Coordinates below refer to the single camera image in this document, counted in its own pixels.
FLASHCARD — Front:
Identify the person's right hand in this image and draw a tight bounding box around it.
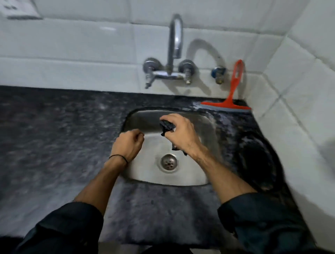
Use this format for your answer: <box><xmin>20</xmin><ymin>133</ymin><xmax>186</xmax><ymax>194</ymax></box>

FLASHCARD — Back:
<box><xmin>160</xmin><ymin>113</ymin><xmax>207</xmax><ymax>158</ymax></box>

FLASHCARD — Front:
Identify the person's left hand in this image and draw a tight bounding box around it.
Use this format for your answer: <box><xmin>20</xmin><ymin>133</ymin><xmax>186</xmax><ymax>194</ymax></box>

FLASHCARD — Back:
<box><xmin>110</xmin><ymin>129</ymin><xmax>145</xmax><ymax>164</ymax></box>

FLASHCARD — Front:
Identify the black cloth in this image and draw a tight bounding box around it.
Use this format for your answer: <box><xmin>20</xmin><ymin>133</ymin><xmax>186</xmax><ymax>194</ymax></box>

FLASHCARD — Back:
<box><xmin>159</xmin><ymin>119</ymin><xmax>188</xmax><ymax>156</ymax></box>

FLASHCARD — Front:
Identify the person's left forearm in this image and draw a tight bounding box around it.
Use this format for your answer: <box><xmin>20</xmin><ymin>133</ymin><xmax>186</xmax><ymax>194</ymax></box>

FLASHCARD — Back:
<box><xmin>73</xmin><ymin>156</ymin><xmax>128</xmax><ymax>216</ymax></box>

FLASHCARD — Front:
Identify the person's right forearm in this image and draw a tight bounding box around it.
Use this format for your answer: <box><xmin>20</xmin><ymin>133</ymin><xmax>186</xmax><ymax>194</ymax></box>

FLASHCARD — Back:
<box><xmin>189</xmin><ymin>148</ymin><xmax>257</xmax><ymax>204</ymax></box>

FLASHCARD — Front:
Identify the stainless steel sink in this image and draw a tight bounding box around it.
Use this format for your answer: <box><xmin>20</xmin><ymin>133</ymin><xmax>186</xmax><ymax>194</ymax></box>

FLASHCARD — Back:
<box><xmin>121</xmin><ymin>109</ymin><xmax>223</xmax><ymax>187</ymax></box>

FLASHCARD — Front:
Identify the black wrist band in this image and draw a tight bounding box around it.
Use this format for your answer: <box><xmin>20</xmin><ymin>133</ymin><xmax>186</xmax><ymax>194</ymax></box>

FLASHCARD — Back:
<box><xmin>109</xmin><ymin>154</ymin><xmax>129</xmax><ymax>165</ymax></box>

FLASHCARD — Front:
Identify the metal sink drain strainer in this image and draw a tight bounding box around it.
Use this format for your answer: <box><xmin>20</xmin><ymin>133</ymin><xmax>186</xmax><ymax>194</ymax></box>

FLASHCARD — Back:
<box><xmin>160</xmin><ymin>154</ymin><xmax>178</xmax><ymax>171</ymax></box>

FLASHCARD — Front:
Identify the red squeegee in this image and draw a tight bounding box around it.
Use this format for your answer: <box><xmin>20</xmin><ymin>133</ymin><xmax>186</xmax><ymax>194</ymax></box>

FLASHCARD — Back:
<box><xmin>201</xmin><ymin>60</ymin><xmax>252</xmax><ymax>113</ymax></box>

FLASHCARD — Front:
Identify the chrome wall faucet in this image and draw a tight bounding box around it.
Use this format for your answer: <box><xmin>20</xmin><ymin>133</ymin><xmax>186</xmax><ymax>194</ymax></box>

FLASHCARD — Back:
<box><xmin>143</xmin><ymin>14</ymin><xmax>196</xmax><ymax>89</ymax></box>

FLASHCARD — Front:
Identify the small wall tap valve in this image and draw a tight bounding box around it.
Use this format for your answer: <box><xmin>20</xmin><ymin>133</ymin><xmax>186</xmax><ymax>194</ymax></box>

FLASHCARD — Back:
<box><xmin>211</xmin><ymin>66</ymin><xmax>226</xmax><ymax>85</ymax></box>

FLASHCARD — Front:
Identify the white wall switch plate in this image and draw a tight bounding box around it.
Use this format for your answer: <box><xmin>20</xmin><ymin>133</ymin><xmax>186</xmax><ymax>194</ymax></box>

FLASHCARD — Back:
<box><xmin>0</xmin><ymin>0</ymin><xmax>42</xmax><ymax>20</ymax></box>

